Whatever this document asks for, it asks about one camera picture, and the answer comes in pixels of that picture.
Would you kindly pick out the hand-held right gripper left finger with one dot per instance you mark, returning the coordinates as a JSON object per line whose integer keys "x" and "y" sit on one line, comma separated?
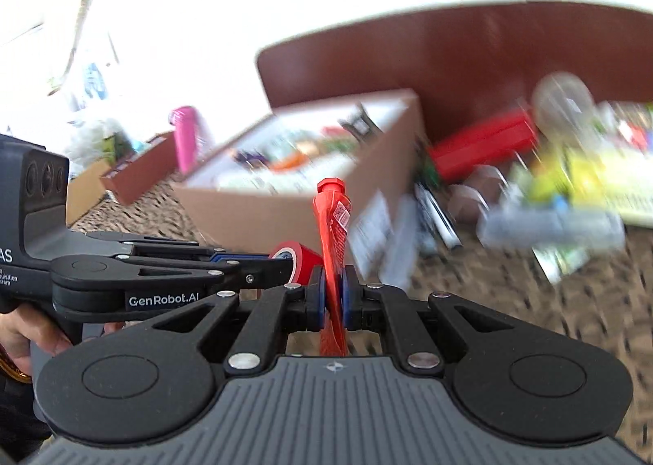
{"x": 319, "y": 298}

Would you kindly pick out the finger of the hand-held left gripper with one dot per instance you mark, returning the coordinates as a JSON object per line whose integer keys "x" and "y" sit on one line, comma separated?
{"x": 168, "y": 243}
{"x": 168, "y": 291}

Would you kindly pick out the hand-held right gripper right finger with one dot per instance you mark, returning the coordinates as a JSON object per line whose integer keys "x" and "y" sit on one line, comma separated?
{"x": 350, "y": 298}

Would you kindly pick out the red tape roll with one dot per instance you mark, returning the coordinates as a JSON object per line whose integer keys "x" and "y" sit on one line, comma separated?
{"x": 296, "y": 261}

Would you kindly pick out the red tube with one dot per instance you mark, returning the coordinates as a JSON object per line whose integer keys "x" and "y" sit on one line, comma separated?
{"x": 331, "y": 220}

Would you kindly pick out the brown cardboard shoe box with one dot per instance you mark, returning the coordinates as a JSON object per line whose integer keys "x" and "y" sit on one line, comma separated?
{"x": 285, "y": 205}

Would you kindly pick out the person's left hand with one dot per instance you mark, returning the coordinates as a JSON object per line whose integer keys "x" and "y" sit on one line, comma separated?
{"x": 28, "y": 332}

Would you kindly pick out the dark brown open box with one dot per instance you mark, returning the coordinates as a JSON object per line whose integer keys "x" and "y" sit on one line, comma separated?
{"x": 137, "y": 172}

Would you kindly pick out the pink water bottle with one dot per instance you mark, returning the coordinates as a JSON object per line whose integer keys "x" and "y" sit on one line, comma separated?
{"x": 191, "y": 138}

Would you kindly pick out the brown oval object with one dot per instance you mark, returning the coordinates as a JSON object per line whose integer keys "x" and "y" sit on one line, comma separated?
{"x": 474, "y": 189}

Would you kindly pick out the letter printed blanket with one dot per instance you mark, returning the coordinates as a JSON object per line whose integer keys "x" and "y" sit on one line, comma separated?
{"x": 535, "y": 302}

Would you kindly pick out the long red box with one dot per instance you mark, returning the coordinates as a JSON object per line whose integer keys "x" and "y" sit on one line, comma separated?
{"x": 479, "y": 146}

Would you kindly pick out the clear plastic case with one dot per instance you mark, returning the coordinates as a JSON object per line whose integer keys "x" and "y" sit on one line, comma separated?
{"x": 551, "y": 228}

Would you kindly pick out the brown wooden headboard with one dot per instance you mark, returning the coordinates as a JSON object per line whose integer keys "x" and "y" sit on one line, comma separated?
{"x": 459, "y": 52}

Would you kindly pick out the clear plastic funnel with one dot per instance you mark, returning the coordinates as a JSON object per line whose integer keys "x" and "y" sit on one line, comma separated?
{"x": 561, "y": 100}

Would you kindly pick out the yellow-green medicine box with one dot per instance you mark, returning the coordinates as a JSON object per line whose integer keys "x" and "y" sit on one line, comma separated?
{"x": 617, "y": 179}

